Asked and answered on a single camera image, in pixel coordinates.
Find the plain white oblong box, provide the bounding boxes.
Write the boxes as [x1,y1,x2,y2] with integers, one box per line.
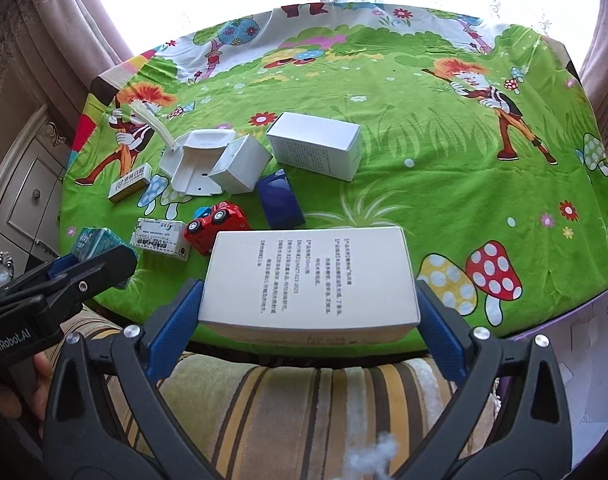
[265,111,361,182]

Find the small white box yellow edge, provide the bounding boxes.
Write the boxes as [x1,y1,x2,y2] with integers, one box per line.
[107,162,151,204]

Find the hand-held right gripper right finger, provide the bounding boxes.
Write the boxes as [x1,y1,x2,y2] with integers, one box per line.
[399,279,574,480]

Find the flat white box blue emblem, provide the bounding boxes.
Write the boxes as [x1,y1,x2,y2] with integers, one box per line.
[130,217,194,262]

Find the green cartoon printed cloth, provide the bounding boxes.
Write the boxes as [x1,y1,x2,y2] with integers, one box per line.
[59,2,608,356]

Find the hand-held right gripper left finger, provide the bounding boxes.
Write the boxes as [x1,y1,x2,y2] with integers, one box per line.
[43,277,220,480]

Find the purple cardboard box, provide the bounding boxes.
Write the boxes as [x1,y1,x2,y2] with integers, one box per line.
[494,285,608,461]

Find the large white box pink spot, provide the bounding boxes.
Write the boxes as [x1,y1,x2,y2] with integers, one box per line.
[198,226,420,346]

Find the pinkish brown curtain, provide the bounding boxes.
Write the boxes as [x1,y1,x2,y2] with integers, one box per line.
[579,0,608,136]
[0,0,135,91]

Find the white ornate dresser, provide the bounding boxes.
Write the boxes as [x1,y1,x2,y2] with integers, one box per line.
[0,105,72,281]

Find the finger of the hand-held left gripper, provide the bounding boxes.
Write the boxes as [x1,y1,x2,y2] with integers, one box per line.
[29,245,138,321]
[0,255,80,301]

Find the white plastic scoop with handle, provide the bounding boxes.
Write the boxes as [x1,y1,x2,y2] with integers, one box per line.
[132,101,237,198]

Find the person's left hand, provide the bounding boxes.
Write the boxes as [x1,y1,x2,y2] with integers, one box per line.
[31,352,56,438]

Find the red toy car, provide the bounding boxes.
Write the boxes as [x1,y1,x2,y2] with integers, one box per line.
[184,201,250,257]

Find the teal box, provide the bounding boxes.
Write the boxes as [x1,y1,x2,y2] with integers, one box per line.
[71,226,131,273]

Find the dark blue box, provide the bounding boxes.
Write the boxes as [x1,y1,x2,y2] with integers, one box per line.
[255,170,306,229]

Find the striped plush cushion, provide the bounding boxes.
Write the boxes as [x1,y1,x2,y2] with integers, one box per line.
[54,305,500,480]

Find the white cube box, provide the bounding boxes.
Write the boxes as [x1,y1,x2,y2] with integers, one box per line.
[207,134,274,196]

